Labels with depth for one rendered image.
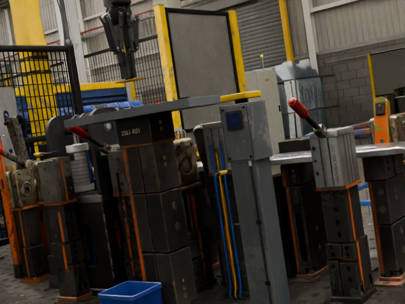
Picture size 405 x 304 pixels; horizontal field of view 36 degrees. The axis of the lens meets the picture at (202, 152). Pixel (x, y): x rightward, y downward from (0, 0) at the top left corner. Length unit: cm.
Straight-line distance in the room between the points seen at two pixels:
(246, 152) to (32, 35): 184
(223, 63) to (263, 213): 405
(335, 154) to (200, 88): 368
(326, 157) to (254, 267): 27
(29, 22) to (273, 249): 193
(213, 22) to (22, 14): 256
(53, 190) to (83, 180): 10
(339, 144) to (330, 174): 6
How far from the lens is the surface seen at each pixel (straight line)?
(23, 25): 290
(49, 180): 165
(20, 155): 201
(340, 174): 128
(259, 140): 119
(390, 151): 136
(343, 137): 130
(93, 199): 164
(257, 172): 119
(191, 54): 489
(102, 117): 137
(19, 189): 198
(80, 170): 170
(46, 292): 186
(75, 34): 675
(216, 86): 507
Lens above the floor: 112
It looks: 3 degrees down
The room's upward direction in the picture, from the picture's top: 9 degrees counter-clockwise
